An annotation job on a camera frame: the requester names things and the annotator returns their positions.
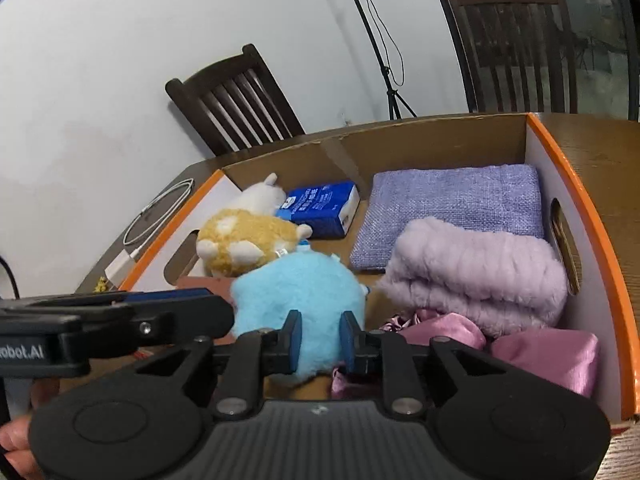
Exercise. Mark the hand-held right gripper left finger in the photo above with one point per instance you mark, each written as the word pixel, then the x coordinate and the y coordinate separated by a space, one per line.
pixel 295 345

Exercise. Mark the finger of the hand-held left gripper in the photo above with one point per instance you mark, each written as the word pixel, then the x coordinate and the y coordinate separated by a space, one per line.
pixel 165 295
pixel 170 322

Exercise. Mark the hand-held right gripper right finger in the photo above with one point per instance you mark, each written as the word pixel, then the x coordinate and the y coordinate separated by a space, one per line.
pixel 346 345

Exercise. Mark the blue plush toy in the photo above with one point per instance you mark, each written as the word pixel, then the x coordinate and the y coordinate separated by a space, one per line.
pixel 300 285

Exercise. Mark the yellow white plush toy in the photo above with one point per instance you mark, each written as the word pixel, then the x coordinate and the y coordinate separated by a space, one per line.
pixel 245 240

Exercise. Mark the blue tissue pack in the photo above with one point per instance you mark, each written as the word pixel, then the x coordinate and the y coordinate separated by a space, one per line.
pixel 320 205

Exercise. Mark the lilac fluffy blanket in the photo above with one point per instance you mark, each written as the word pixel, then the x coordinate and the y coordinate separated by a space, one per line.
pixel 475 270

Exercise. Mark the orange cardboard box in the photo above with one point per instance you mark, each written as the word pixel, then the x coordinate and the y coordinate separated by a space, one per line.
pixel 450 145

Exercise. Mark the person's left hand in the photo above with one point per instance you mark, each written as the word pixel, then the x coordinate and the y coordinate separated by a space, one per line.
pixel 17 447

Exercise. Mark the white charger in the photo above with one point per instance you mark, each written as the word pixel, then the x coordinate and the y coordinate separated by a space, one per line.
pixel 120 266

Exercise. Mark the small yellow item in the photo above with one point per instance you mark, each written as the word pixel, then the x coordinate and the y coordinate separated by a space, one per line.
pixel 101 285

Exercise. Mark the purple woven pouch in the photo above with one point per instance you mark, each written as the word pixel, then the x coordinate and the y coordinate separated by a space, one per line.
pixel 450 195

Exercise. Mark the pink satin cloth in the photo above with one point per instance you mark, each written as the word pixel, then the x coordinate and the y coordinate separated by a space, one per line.
pixel 545 360

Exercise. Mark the studio light with black stand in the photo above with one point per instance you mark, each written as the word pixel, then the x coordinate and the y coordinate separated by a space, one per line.
pixel 391 105

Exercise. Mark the sliding glass door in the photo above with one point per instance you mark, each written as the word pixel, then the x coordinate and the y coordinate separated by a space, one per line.
pixel 600 35

